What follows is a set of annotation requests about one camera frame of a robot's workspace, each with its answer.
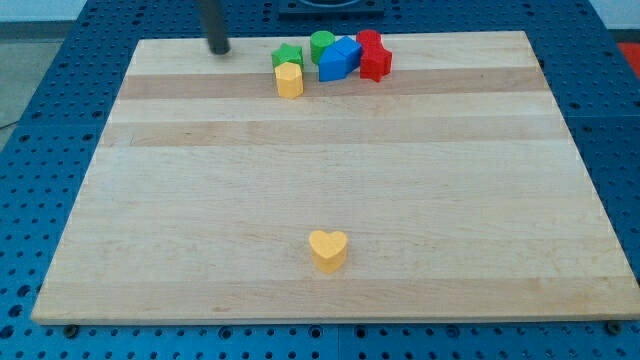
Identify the wooden board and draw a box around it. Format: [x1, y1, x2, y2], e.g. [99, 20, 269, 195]
[32, 31, 639, 325]

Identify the green star block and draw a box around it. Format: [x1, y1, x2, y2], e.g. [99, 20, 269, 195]
[271, 43, 304, 69]

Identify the blue cube block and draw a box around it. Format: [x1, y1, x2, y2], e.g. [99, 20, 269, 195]
[333, 36, 362, 73]

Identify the red cylinder block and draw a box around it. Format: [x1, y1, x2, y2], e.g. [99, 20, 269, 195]
[356, 29, 383, 50]

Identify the green cylinder block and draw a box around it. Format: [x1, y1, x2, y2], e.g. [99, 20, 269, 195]
[310, 30, 335, 65]

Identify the yellow hexagon block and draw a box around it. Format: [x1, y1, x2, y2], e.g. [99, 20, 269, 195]
[274, 62, 304, 99]

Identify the red star block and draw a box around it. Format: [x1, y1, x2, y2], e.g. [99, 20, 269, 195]
[360, 45, 393, 82]

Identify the yellow heart block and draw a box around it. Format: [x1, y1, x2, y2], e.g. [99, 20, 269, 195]
[309, 230, 349, 274]

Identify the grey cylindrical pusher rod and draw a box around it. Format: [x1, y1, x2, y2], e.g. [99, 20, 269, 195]
[197, 0, 231, 55]

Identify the blue pentagon block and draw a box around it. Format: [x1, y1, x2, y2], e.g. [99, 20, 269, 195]
[318, 47, 354, 82]

